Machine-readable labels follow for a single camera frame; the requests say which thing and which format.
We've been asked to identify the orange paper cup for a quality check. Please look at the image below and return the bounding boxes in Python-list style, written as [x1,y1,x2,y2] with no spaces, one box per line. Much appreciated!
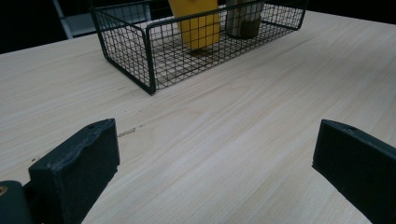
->
[167,0,221,51]

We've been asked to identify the white metal stand frame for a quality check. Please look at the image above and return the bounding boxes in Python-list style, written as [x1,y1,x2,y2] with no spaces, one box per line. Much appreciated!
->
[51,0,152,40]

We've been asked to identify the black wire mesh basket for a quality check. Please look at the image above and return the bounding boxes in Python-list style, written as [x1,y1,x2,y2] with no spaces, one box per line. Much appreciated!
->
[90,0,308,96]

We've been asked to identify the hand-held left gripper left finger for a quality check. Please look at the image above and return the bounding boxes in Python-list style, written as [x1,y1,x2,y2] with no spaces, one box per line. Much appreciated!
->
[22,118,121,224]

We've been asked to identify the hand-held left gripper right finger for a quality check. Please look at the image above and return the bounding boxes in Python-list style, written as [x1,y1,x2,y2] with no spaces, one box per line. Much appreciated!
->
[311,119,396,224]

